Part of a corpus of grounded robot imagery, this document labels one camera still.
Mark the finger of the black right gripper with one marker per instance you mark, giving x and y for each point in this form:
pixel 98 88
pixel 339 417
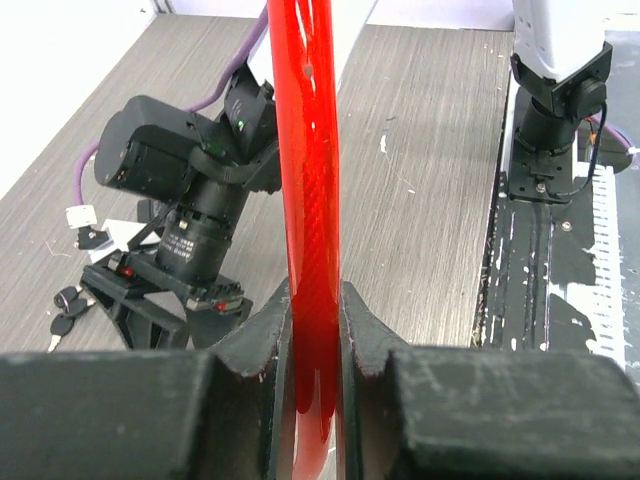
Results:
pixel 143 324

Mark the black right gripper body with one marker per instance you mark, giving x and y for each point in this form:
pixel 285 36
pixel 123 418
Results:
pixel 186 262

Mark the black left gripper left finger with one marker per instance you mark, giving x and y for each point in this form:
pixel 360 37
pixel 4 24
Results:
pixel 221 413

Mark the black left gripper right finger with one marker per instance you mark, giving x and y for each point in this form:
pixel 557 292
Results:
pixel 423 412

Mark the black-headed key bunch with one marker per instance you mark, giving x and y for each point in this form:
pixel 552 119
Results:
pixel 72 306

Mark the red cable lock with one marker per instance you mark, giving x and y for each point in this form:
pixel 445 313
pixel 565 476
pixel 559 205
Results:
pixel 303 64

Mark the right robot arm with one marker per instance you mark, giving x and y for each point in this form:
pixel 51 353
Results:
pixel 158 151

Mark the blue slotted cable duct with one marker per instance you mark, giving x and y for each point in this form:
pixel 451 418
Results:
pixel 602 302

